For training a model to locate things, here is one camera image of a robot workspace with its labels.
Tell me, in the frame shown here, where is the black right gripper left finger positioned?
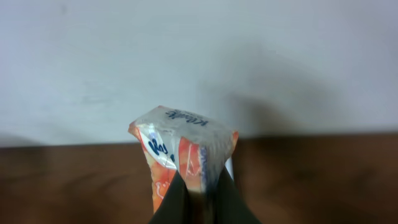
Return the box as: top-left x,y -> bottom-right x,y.
149,172 -> 190,224

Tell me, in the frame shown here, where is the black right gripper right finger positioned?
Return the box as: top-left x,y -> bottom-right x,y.
215,168 -> 261,224

